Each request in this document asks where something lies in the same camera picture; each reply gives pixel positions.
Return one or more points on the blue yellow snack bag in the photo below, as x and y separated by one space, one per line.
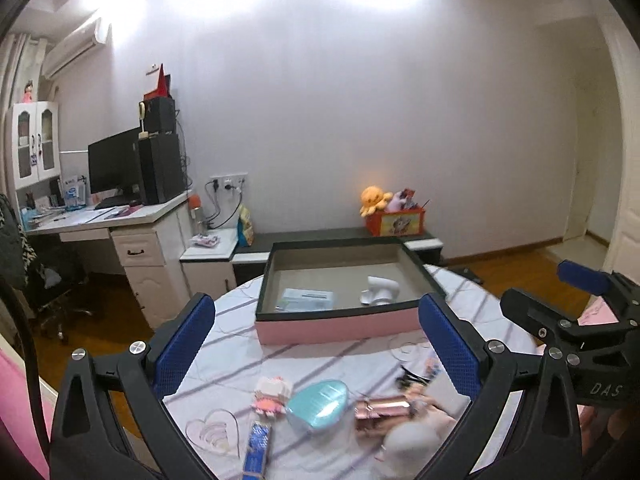
244 227

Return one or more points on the white pink brick figure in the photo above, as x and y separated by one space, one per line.
271 396

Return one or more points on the low black-top bench cabinet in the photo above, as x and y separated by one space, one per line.
250 262

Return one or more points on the purple plush toy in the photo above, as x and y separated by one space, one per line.
397 203

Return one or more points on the white wall power strip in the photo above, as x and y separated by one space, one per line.
229 182

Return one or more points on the white seashell ornament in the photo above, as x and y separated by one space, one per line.
380 291

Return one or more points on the white glass-door cabinet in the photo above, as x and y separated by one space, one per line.
34 151

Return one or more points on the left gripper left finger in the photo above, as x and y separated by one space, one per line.
87 440

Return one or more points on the teal white paper packet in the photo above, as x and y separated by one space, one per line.
304 300

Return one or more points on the black box on tower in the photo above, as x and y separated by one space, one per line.
158 115

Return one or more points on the rose gold tube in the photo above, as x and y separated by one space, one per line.
375 417

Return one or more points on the small doll on cabinet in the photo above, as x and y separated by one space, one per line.
28 93

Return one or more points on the candy packet on cabinet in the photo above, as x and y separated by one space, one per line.
205 240

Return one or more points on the white side cabinet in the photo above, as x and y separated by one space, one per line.
209 269

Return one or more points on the teal egg-shaped case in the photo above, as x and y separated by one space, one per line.
318 407

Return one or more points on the black computer monitor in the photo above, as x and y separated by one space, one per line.
113 166

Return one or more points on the black hair clip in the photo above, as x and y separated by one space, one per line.
407 379

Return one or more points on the black office chair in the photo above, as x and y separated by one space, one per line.
47 277

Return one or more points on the white air conditioner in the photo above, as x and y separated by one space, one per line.
85 39

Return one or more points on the striped white tablecloth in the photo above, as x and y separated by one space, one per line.
231 360

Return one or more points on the pink doll figure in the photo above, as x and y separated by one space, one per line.
438 404

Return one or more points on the orange octopus plush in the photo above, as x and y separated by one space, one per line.
373 199

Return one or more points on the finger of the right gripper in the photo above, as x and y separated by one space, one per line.
550 326
618 291

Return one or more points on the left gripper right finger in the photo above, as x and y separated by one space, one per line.
543 441

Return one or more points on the orange-lid bottle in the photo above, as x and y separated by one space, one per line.
197 214

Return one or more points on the pink green-rimmed storage box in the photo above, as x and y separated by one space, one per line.
343 270

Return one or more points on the clear heart coaster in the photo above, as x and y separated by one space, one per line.
217 433

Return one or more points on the blue box on desk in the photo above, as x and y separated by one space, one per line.
74 192

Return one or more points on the red triangular bag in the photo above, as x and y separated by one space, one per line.
162 83

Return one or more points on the red toy box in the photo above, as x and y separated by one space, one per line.
406 222

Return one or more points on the white desk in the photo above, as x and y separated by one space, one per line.
148 242

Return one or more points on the black computer tower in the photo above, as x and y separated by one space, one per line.
161 174

